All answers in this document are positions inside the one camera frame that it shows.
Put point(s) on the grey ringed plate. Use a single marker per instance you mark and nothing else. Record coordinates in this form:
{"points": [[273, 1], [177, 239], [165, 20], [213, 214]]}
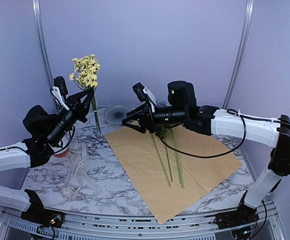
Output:
{"points": [[115, 114]]}

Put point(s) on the brown orange wrapping paper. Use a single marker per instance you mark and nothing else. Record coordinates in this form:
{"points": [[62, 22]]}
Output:
{"points": [[136, 153]]}

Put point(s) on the orange cup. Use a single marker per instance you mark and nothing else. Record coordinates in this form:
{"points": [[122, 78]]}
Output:
{"points": [[61, 153]]}

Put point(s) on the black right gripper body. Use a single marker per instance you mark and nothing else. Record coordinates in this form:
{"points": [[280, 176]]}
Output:
{"points": [[177, 114]]}

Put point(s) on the yellow daisy fake bunch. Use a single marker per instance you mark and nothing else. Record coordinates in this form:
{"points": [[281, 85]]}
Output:
{"points": [[85, 75]]}

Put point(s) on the pink rose fake stem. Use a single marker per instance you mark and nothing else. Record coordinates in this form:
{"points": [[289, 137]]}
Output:
{"points": [[162, 133]]}

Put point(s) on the aluminium frame post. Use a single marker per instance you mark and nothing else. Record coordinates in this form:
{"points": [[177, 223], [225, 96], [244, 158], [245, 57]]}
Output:
{"points": [[42, 42], [249, 9]]}

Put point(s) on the green leafy fake stem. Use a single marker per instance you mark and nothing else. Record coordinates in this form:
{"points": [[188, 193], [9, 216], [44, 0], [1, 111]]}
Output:
{"points": [[160, 159]]}

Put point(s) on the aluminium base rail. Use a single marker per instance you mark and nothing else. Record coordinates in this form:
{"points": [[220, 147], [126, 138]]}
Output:
{"points": [[87, 226]]}

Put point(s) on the aluminium frame post right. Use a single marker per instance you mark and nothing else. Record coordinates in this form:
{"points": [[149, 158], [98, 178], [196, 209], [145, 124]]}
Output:
{"points": [[249, 9]]}

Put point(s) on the blue fake flower stem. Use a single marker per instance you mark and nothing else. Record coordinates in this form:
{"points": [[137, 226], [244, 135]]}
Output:
{"points": [[161, 103]]}

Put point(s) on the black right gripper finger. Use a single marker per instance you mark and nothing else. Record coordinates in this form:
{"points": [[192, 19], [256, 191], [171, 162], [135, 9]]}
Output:
{"points": [[141, 113], [138, 124]]}

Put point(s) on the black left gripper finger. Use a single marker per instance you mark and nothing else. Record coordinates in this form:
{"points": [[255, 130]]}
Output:
{"points": [[76, 98], [85, 107]]}

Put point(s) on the aluminium frame post left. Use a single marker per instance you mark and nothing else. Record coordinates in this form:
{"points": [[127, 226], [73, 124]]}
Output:
{"points": [[42, 42]]}

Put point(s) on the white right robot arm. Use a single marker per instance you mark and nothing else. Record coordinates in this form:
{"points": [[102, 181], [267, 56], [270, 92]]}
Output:
{"points": [[211, 120]]}

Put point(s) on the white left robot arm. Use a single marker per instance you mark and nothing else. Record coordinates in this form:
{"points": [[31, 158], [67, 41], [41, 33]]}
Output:
{"points": [[17, 156]]}

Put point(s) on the cream ribbon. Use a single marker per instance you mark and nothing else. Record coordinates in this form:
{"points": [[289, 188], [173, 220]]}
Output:
{"points": [[77, 170]]}

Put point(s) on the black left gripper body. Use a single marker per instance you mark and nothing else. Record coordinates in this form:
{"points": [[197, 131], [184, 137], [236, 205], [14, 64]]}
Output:
{"points": [[57, 132]]}

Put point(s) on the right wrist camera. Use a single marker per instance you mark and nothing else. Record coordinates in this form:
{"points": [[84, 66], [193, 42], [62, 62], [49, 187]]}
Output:
{"points": [[144, 94]]}

